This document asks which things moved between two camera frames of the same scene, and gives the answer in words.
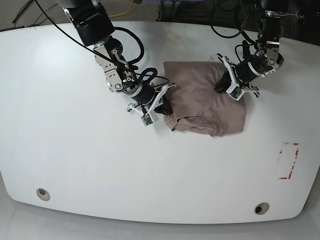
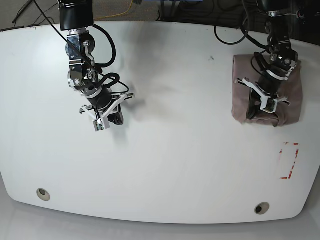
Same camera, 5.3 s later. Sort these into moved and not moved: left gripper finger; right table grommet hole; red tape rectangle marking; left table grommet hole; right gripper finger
Moved: right gripper finger; left gripper finger
Not moved: left table grommet hole; right table grommet hole; red tape rectangle marking
